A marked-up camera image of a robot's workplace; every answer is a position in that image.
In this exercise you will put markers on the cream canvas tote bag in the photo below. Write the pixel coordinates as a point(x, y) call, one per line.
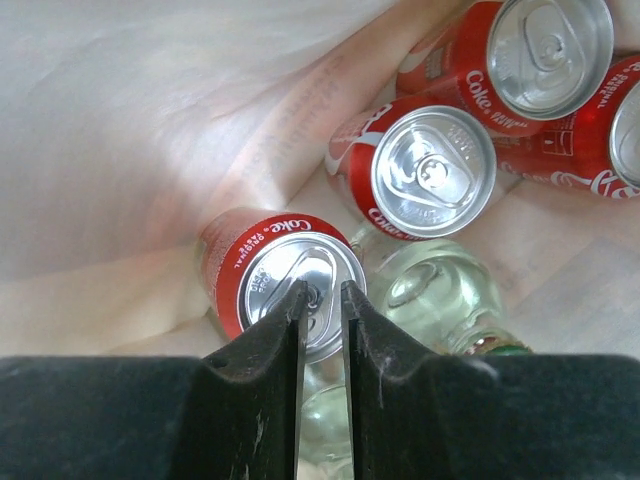
point(126, 126)

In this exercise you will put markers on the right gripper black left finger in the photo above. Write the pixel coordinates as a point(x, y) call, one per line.
point(231, 415)

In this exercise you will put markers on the red cola can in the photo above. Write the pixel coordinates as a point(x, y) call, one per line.
point(514, 65)

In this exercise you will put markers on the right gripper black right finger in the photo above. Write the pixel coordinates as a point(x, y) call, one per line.
point(415, 414)

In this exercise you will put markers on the clear green-capped glass bottle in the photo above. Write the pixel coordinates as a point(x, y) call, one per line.
point(438, 292)

